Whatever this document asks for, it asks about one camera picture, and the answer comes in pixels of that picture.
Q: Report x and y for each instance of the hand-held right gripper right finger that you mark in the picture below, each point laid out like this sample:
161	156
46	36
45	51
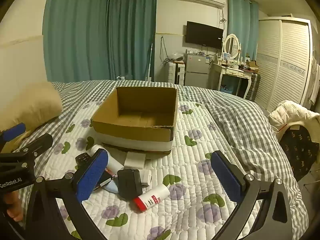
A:
226	180

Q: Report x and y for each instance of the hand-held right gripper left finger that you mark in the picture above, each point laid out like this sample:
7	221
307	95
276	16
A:
92	177

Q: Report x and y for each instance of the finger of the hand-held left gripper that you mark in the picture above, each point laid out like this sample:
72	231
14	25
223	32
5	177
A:
12	131
37	142

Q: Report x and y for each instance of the light blue case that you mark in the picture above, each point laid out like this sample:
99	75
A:
110	187

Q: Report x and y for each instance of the white round bottle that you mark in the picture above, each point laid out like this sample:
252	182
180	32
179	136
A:
115	165

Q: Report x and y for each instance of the black power adapter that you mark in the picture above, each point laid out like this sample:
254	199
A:
128	182

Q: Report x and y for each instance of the white square box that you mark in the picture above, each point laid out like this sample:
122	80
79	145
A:
134	160

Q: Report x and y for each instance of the white charger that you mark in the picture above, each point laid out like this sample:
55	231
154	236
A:
146	177

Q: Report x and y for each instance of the cardboard box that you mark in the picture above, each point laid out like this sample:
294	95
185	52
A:
135	130

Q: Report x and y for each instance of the white bottle with red cap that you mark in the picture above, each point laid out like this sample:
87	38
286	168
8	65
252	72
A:
155	195

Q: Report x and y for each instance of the person's left hand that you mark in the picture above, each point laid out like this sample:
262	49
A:
13	205

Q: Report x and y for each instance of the beige pillow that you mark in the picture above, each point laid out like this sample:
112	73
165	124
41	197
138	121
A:
32	105

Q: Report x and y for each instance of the floral quilted mat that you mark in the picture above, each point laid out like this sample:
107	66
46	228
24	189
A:
190	170

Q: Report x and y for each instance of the grey checked duvet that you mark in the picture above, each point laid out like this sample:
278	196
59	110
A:
240	130

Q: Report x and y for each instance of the dark patterned garment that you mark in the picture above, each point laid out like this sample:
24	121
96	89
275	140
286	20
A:
300	150

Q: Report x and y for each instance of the blue basket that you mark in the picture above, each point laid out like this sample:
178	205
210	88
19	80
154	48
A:
227	88

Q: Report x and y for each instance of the white padded jacket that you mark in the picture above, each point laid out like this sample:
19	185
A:
292	115

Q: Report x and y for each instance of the silver suitcase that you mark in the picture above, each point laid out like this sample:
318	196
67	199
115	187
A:
253	86

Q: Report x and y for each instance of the white dressing table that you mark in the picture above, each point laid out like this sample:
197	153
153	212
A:
232	72

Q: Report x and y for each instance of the silver small fridge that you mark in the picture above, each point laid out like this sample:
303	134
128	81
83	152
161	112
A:
197	67

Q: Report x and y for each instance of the white suitcase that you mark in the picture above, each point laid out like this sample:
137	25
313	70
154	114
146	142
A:
175	73

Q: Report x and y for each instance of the teal curtain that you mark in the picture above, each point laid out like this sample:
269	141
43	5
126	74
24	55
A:
132	30
75	30
241	27

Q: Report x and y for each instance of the brown box on table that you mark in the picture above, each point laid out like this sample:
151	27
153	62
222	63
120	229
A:
253	64

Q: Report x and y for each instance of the white mop pole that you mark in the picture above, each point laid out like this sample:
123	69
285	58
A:
149	62

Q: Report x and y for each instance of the white louvred wardrobe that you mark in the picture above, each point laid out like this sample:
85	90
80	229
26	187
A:
287	62

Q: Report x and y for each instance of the clear plastic bag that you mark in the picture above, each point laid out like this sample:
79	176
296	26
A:
177	56

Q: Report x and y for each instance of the hanging white towels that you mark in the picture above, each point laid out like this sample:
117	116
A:
314	80

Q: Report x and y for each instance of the oval white mirror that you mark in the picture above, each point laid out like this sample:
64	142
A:
231	46

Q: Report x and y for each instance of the small photo frame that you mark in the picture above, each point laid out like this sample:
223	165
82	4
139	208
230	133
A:
226	56

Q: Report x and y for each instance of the black wall television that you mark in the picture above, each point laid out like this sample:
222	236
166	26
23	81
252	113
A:
203	35

